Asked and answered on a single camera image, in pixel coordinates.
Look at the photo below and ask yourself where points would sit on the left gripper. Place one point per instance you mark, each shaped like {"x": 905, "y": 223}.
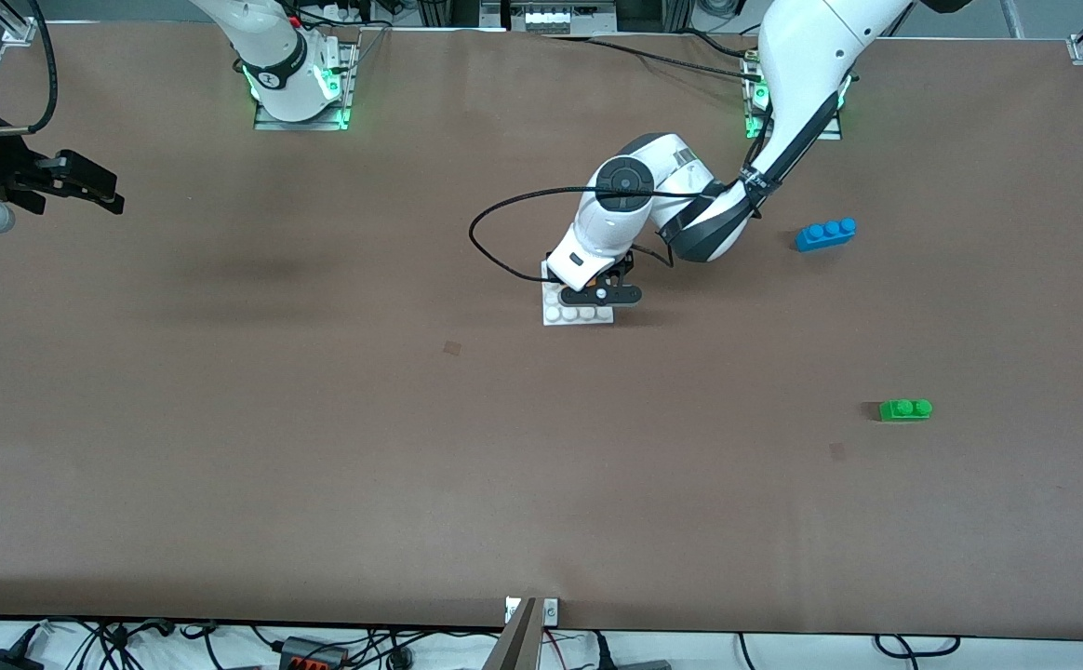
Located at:
{"x": 621, "y": 265}

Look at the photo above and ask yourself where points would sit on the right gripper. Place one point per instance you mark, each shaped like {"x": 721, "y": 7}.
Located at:
{"x": 0, "y": 164}

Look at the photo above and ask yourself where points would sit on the white studded base plate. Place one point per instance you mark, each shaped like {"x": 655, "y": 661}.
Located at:
{"x": 579, "y": 314}

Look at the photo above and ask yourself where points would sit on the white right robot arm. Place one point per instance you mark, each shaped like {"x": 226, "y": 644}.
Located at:
{"x": 281, "y": 65}

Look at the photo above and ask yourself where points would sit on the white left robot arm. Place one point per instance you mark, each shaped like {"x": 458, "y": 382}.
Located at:
{"x": 811, "y": 46}

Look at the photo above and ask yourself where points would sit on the blue three-stud block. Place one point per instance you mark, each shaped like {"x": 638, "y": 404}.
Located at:
{"x": 825, "y": 234}

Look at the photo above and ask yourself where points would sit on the green two-stud block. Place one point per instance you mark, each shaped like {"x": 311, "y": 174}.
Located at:
{"x": 904, "y": 410}

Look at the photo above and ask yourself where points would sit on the white power strip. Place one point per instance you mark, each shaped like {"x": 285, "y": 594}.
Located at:
{"x": 546, "y": 19}

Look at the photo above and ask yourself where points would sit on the black plug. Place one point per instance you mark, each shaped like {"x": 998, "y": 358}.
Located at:
{"x": 605, "y": 651}

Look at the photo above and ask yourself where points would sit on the black power adapter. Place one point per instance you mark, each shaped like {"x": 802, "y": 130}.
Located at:
{"x": 6, "y": 662}

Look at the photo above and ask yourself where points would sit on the black box orange connectors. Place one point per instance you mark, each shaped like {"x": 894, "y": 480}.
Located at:
{"x": 314, "y": 656}

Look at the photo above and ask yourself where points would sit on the small white edge bracket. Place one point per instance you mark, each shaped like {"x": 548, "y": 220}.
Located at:
{"x": 551, "y": 610}

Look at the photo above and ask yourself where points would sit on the grey-brown camera post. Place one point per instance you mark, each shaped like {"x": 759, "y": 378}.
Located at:
{"x": 518, "y": 642}

